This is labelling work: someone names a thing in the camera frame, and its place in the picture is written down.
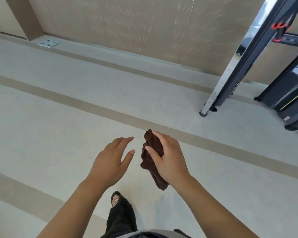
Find dark brown cloth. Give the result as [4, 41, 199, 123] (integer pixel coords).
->
[140, 129, 170, 191]

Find person's right hand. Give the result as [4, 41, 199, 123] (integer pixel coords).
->
[145, 131, 192, 184]

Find metal floor plate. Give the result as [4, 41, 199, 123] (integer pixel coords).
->
[37, 39, 61, 48]

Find red clamp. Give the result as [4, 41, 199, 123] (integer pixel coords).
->
[271, 21, 291, 43]

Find person's black trousers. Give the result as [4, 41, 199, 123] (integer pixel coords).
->
[105, 196, 138, 237]

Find person's left hand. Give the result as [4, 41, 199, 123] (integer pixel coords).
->
[86, 137, 135, 189]

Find black and chrome gate frame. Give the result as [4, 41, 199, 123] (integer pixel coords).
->
[199, 0, 298, 117]

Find black machine base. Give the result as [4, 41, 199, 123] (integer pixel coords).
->
[254, 48, 298, 143]

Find black perforated crossbar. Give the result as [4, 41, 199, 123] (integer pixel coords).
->
[280, 33, 298, 48]

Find person's grey shirt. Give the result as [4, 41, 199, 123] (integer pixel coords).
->
[115, 229, 192, 238]

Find person's sandal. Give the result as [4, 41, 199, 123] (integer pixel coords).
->
[110, 191, 122, 208]

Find person's left forearm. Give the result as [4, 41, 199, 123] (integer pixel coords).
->
[37, 178, 108, 238]

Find person's right forearm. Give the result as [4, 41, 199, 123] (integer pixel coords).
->
[168, 175, 260, 238]

